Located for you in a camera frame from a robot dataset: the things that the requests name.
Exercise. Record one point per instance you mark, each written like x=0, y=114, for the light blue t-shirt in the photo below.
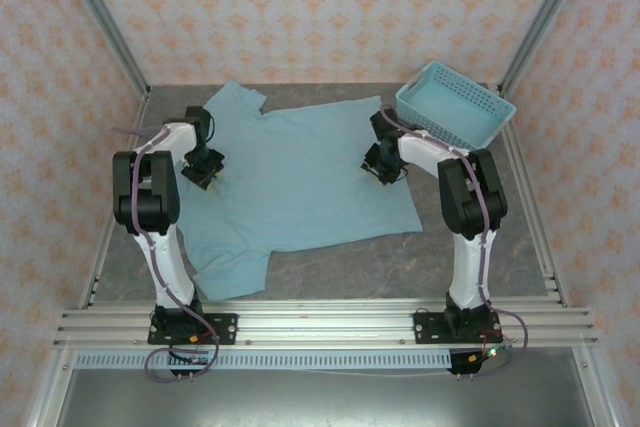
x=310, y=172

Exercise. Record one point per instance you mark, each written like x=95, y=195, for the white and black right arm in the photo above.
x=472, y=267

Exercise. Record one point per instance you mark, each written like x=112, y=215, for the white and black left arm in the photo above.
x=167, y=267

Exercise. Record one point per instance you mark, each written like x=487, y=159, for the light blue perforated plastic basket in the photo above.
x=450, y=107

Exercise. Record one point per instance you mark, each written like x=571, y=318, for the small electronics board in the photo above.
x=195, y=360
x=472, y=358

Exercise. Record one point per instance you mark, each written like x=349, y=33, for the grey metal sheet panel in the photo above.
x=320, y=402

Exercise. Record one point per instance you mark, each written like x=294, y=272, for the aluminium side rail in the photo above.
x=537, y=217
x=103, y=247

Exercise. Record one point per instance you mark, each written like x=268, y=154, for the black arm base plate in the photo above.
x=425, y=329
x=227, y=329

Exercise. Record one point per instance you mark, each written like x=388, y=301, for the wide aluminium base rail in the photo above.
x=325, y=322

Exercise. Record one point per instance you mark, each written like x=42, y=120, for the aluminium frame post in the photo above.
x=542, y=22
x=106, y=22

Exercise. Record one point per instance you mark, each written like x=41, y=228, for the short aluminium frame leg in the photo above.
x=50, y=392
x=592, y=392

